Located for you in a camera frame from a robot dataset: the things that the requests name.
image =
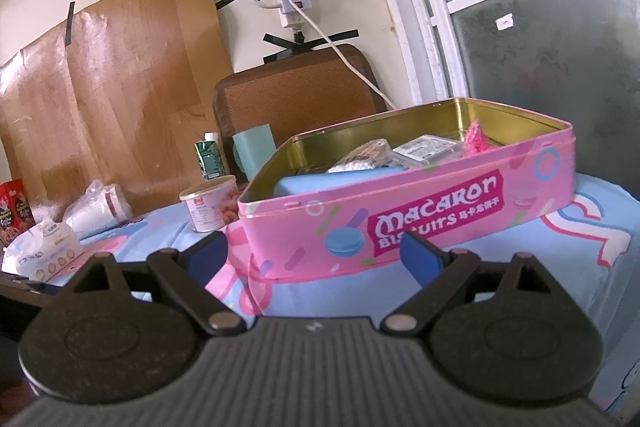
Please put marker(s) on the large white tissue pack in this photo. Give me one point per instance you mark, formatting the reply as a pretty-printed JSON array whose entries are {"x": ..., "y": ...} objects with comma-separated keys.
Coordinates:
[{"x": 45, "y": 252}]

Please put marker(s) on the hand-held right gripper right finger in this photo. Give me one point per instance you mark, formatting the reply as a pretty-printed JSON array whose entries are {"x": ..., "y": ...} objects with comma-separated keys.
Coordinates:
[{"x": 420, "y": 257}]

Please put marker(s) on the red snack box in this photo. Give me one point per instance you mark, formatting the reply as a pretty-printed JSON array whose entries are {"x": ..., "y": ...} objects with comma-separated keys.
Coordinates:
[{"x": 15, "y": 212}]

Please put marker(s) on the pink biscuit tin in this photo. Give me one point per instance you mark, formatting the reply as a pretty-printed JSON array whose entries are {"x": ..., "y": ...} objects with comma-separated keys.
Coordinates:
[{"x": 310, "y": 212}]

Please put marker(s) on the black tape strip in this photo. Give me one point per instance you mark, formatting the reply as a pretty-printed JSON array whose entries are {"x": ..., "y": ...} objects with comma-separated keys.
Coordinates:
[
  {"x": 300, "y": 44},
  {"x": 70, "y": 24}
]

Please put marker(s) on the wall power strip with bulb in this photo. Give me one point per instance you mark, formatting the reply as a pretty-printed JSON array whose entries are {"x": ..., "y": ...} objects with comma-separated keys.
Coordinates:
[{"x": 345, "y": 57}]

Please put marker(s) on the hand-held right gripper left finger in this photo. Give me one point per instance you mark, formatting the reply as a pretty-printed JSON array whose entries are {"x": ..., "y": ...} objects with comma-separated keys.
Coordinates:
[{"x": 207, "y": 257}]

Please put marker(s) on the blue cartoon printed blanket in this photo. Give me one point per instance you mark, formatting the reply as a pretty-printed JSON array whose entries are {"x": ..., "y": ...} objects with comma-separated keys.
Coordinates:
[{"x": 325, "y": 297}]

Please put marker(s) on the frosted glass door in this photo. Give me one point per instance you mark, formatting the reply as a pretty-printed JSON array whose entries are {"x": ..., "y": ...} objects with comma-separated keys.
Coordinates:
[{"x": 550, "y": 32}]

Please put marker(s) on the white crumpled plastic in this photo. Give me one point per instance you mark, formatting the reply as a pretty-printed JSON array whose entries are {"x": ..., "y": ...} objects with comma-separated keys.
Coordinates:
[{"x": 47, "y": 209}]

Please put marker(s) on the green milk carton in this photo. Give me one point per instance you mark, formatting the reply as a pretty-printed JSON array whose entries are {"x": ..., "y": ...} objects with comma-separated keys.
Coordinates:
[{"x": 207, "y": 159}]

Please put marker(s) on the green mug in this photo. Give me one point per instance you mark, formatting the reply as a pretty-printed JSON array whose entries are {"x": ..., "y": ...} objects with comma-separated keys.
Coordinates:
[{"x": 252, "y": 147}]

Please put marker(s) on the white sticker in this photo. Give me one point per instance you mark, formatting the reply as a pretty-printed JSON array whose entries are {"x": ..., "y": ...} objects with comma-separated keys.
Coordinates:
[{"x": 505, "y": 23}]

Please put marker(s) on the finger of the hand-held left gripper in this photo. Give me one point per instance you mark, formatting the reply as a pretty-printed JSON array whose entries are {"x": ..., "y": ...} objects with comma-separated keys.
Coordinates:
[{"x": 35, "y": 289}]

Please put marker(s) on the bag of white paper cups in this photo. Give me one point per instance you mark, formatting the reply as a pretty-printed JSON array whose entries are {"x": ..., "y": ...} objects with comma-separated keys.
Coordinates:
[{"x": 100, "y": 209}]

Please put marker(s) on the wood-grain wall sheet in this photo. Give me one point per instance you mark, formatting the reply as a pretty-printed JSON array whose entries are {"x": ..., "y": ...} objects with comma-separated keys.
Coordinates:
[{"x": 125, "y": 82}]

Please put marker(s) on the pink knitted cloth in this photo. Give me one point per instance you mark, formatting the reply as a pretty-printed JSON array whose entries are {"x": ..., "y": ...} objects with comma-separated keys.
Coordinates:
[{"x": 477, "y": 139}]

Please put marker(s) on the clear cotton swab box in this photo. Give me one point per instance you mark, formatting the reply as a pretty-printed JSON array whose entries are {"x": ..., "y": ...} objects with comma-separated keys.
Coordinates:
[{"x": 365, "y": 154}]

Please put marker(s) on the clear box with dark label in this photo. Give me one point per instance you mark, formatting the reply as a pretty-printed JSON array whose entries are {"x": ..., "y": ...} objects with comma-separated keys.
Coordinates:
[{"x": 425, "y": 149}]

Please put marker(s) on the blue pencil case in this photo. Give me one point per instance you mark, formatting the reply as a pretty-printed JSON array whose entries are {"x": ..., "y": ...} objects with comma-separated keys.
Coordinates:
[{"x": 340, "y": 179}]

